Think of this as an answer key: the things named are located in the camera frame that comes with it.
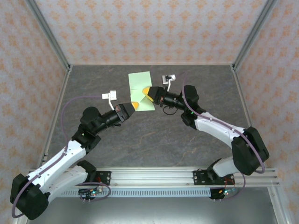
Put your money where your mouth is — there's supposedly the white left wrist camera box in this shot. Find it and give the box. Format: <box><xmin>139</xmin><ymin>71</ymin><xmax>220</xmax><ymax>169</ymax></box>
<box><xmin>101</xmin><ymin>90</ymin><xmax>118</xmax><ymax>111</ymax></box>

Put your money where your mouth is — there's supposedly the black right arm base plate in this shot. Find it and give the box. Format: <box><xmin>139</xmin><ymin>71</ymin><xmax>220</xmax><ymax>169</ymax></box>
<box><xmin>192</xmin><ymin>170</ymin><xmax>235</xmax><ymax>186</ymax></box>

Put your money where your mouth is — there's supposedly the grey metal panel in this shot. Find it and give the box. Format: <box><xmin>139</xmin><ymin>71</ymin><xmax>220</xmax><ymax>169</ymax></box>
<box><xmin>29</xmin><ymin>197</ymin><xmax>278</xmax><ymax>224</ymax></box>

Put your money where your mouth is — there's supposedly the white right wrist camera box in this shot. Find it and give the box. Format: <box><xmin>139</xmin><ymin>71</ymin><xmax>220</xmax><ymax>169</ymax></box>
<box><xmin>161</xmin><ymin>74</ymin><xmax>176</xmax><ymax>93</ymax></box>

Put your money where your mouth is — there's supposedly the grey slotted cable duct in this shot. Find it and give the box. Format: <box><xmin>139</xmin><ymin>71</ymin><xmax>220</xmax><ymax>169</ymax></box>
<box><xmin>55</xmin><ymin>189</ymin><xmax>274</xmax><ymax>198</ymax></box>

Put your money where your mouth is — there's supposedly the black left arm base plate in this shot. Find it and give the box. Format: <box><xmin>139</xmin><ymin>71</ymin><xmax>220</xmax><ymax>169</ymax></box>
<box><xmin>93</xmin><ymin>171</ymin><xmax>112</xmax><ymax>186</ymax></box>

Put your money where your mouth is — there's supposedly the aluminium frame leg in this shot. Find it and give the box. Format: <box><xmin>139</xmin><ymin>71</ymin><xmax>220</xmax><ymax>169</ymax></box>
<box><xmin>267</xmin><ymin>186</ymin><xmax>292</xmax><ymax>224</ymax></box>

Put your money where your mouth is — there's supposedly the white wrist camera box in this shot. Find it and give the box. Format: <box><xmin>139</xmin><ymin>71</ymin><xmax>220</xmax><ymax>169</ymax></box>
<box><xmin>101</xmin><ymin>90</ymin><xmax>118</xmax><ymax>111</ymax></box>
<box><xmin>161</xmin><ymin>74</ymin><xmax>176</xmax><ymax>93</ymax></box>

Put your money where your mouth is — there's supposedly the aluminium frame post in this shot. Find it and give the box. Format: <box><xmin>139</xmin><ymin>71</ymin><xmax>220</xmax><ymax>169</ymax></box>
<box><xmin>24</xmin><ymin>0</ymin><xmax>72</xmax><ymax>72</ymax></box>
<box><xmin>231</xmin><ymin>0</ymin><xmax>280</xmax><ymax>72</ymax></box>

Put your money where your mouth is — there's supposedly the aluminium table edge rail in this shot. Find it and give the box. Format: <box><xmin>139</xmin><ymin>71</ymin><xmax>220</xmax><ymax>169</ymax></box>
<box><xmin>37</xmin><ymin>65</ymin><xmax>73</xmax><ymax>164</ymax></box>
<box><xmin>230</xmin><ymin>65</ymin><xmax>267</xmax><ymax>169</ymax></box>

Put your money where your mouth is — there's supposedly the black board bracket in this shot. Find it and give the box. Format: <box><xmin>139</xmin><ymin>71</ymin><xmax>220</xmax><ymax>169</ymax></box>
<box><xmin>209</xmin><ymin>188</ymin><xmax>226</xmax><ymax>202</ymax></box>
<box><xmin>79</xmin><ymin>195</ymin><xmax>96</xmax><ymax>203</ymax></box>

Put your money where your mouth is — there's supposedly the thin black right gripper cable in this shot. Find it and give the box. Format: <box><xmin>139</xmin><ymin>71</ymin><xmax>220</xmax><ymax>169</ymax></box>
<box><xmin>163</xmin><ymin>106</ymin><xmax>178</xmax><ymax>116</ymax></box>

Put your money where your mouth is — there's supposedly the light green paper sheet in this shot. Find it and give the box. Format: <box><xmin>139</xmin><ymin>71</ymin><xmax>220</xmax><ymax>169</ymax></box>
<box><xmin>128</xmin><ymin>70</ymin><xmax>156</xmax><ymax>113</ymax></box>

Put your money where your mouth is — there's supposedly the long aluminium mounting beam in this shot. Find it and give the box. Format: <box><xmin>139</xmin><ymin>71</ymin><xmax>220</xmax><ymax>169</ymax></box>
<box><xmin>28</xmin><ymin>167</ymin><xmax>280</xmax><ymax>187</ymax></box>

